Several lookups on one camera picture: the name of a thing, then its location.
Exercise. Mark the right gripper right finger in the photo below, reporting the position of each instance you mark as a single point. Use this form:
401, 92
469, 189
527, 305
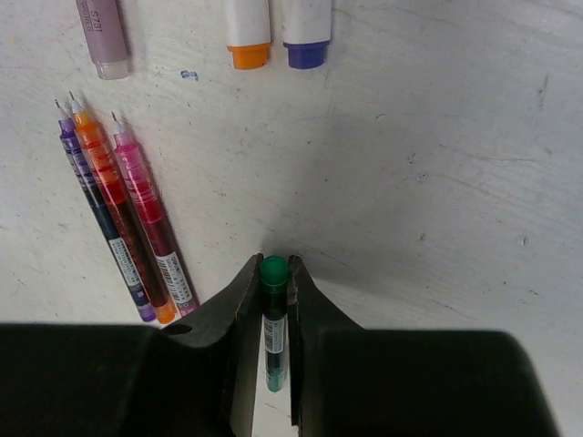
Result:
347, 380

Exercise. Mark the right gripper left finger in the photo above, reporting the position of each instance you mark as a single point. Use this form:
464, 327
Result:
195, 377

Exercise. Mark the purple highlighter pen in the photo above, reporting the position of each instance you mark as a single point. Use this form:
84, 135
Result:
116, 244

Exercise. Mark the red highlighter pen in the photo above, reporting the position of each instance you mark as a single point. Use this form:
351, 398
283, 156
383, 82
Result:
153, 218

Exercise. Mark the green pen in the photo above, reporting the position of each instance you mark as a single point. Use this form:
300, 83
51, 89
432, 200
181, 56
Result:
274, 274

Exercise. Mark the orange red pen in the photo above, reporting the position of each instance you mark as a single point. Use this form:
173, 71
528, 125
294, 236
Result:
99, 156

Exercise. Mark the purple capped white marker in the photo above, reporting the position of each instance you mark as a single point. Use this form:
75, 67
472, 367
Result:
306, 32

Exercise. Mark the orange capped white marker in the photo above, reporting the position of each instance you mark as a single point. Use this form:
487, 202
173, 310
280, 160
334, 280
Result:
248, 33

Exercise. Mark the pink highlighter pen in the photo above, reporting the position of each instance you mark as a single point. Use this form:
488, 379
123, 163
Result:
105, 39

